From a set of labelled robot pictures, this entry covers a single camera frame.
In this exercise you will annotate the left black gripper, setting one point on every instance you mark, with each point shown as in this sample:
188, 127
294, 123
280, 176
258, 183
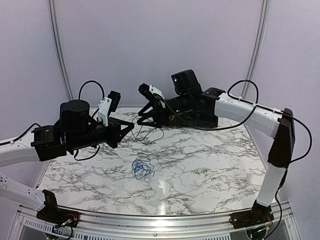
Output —
116, 134

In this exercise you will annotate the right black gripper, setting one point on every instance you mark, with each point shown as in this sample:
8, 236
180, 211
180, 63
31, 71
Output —
149, 123

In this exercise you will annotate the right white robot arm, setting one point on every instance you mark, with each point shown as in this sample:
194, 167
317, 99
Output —
279, 125

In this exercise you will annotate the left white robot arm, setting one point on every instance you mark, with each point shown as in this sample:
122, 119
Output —
74, 130

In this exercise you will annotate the black compartment tray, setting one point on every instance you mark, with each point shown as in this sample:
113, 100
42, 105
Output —
196, 119

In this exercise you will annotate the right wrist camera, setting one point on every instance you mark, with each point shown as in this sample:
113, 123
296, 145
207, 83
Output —
150, 92

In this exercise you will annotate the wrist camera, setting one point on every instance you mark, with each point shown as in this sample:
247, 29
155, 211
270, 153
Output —
150, 92
107, 105

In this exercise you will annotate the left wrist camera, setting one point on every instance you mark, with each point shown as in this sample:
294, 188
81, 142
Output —
107, 105

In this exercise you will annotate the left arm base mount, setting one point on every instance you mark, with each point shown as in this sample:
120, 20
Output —
54, 214

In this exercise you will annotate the aluminium front rail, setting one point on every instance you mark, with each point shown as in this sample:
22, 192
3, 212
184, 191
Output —
89, 225

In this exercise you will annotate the left aluminium frame post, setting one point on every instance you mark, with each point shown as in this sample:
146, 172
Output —
58, 49

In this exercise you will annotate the aluminium frame post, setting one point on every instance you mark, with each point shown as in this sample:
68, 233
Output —
262, 24
58, 49

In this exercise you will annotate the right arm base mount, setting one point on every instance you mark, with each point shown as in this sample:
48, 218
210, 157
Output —
258, 214

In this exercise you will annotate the right aluminium frame post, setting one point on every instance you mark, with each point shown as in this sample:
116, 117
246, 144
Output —
262, 24

